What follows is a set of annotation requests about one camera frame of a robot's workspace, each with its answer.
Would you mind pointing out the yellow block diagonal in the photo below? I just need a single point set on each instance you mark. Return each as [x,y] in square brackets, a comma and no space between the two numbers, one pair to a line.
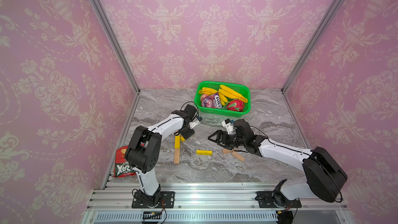
[177,142]

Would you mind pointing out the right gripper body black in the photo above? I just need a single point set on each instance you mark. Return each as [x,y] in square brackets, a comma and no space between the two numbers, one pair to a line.
[232,142]

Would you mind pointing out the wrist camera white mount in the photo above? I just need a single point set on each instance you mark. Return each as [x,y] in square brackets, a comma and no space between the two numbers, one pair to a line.
[228,125]
[195,122]

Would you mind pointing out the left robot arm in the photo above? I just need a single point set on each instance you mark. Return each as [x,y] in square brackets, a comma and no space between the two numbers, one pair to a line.
[143,151]

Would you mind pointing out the natural wooden block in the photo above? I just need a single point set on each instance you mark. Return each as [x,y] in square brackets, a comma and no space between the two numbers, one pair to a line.
[176,155]

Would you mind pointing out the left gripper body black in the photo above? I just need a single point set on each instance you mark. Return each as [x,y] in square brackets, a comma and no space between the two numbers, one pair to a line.
[187,132]

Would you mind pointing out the natural block cluster horizontal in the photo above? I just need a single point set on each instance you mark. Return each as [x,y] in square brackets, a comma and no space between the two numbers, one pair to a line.
[225,151]

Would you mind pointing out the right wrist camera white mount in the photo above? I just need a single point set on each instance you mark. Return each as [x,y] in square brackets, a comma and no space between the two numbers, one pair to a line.
[228,125]

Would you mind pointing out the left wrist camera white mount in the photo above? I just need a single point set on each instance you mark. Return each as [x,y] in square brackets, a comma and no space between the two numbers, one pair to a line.
[195,122]

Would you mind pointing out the red snack bag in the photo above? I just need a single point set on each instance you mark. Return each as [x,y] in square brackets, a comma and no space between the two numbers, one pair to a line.
[122,168]

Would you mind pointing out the aluminium front rail frame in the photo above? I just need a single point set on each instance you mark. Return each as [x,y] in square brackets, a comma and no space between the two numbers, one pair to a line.
[209,203]

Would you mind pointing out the green plastic basket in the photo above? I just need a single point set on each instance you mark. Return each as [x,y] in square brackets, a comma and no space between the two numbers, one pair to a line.
[224,100]

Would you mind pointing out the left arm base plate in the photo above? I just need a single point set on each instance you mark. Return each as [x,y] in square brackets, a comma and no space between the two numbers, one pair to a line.
[158,200]

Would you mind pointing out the banana bunch left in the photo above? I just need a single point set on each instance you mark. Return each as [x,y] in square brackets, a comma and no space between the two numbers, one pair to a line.
[208,91]

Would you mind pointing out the purple snack packet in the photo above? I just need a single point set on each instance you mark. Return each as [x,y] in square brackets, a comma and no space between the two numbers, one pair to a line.
[211,101]

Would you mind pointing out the banana bunch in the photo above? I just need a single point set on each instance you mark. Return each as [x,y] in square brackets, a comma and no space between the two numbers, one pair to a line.
[208,91]
[232,94]

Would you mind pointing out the banana bunch right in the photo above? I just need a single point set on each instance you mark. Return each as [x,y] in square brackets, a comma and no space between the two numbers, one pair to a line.
[232,94]

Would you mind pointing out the natural block right cluster bottom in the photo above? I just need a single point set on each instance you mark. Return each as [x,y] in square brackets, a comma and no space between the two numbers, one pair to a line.
[238,156]

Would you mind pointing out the red dragon fruit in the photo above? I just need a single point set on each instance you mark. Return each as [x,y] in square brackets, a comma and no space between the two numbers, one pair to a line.
[235,105]

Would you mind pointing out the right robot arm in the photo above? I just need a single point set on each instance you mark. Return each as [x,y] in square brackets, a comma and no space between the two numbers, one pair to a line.
[323,177]

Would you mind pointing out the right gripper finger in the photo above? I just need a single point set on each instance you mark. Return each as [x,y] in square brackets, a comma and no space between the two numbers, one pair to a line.
[219,143]
[216,137]

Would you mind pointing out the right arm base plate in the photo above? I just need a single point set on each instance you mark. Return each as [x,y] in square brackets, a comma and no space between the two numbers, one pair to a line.
[268,199]

